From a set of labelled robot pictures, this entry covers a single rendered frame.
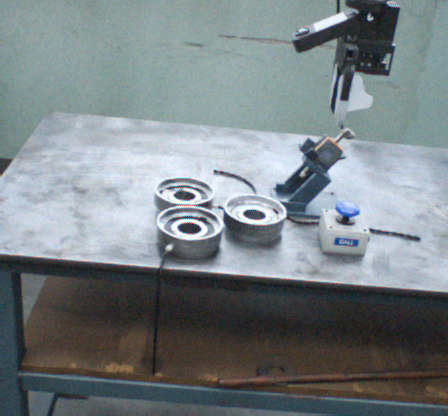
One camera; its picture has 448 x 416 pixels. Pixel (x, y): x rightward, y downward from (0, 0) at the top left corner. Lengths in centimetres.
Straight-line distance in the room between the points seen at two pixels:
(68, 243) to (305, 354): 50
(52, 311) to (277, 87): 164
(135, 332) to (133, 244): 26
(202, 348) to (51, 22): 177
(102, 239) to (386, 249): 47
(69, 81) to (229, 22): 70
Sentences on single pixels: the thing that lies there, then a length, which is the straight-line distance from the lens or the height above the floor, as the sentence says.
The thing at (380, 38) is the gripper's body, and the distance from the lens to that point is 112.
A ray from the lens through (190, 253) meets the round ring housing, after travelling 101.
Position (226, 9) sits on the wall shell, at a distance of 261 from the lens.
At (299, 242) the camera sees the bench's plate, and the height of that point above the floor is 80.
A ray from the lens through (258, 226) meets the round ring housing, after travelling 105.
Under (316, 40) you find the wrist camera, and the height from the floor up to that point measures 111.
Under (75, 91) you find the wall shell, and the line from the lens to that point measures 278.
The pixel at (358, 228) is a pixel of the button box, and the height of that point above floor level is 85.
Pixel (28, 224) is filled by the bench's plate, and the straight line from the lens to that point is 111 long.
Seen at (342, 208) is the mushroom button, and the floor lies 87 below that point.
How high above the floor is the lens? 136
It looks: 27 degrees down
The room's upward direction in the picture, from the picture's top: 6 degrees clockwise
